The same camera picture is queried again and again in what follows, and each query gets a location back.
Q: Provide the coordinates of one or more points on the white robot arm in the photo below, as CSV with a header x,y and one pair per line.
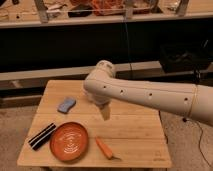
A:
x,y
187,100

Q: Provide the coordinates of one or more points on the blue sponge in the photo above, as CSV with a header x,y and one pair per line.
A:
x,y
66,105

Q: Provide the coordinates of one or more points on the orange toy carrot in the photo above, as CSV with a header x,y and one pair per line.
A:
x,y
105,149

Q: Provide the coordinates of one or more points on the wooden folding table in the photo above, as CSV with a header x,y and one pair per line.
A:
x,y
133,133

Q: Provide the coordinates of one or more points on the orange round plate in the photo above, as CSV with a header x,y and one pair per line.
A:
x,y
69,141

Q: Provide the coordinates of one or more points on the black box on shelf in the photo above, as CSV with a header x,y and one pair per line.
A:
x,y
81,10

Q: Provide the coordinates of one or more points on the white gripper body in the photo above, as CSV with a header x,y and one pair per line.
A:
x,y
105,111

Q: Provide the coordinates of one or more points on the orange object on shelf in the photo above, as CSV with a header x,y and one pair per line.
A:
x,y
107,7

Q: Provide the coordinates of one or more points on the dark box at right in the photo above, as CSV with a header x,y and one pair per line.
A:
x,y
182,57

